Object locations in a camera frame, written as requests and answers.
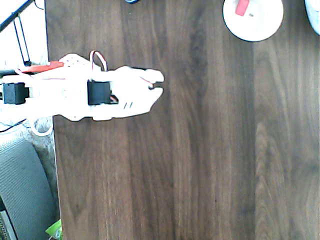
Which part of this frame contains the small pink block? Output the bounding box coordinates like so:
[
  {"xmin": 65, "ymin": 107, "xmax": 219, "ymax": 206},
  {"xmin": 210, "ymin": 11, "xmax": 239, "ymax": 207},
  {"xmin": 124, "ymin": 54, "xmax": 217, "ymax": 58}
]
[{"xmin": 234, "ymin": 0, "xmax": 250, "ymax": 17}]

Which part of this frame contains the tall white mug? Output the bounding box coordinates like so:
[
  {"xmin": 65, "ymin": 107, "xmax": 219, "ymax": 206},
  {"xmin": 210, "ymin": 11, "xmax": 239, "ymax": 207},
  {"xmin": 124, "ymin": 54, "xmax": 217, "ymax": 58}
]
[{"xmin": 222, "ymin": 0, "xmax": 285, "ymax": 42}]

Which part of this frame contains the black metal stand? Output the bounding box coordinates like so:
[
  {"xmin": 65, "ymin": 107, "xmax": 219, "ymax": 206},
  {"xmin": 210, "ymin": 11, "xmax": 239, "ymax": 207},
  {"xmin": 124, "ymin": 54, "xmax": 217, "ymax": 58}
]
[{"xmin": 0, "ymin": 0, "xmax": 35, "ymax": 66}]

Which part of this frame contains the green packet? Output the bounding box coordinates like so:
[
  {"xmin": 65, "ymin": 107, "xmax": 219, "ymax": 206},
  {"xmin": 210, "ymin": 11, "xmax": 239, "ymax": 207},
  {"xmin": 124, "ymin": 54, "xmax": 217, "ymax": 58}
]
[{"xmin": 44, "ymin": 219, "xmax": 63, "ymax": 240}]

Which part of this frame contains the white thin cable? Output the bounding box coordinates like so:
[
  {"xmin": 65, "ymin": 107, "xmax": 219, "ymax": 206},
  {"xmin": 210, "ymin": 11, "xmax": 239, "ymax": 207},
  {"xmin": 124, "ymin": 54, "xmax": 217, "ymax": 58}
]
[{"xmin": 27, "ymin": 117, "xmax": 55, "ymax": 137}]

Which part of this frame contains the black thin cable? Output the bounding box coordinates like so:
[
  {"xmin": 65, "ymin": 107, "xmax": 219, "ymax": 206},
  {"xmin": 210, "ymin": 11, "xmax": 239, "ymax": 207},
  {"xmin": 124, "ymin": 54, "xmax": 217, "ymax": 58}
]
[{"xmin": 0, "ymin": 119, "xmax": 27, "ymax": 133}]

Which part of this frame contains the blue white cable reel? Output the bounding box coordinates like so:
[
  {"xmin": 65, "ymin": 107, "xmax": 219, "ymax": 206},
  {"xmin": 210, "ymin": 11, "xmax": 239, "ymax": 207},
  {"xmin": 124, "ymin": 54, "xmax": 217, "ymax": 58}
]
[{"xmin": 304, "ymin": 0, "xmax": 320, "ymax": 36}]

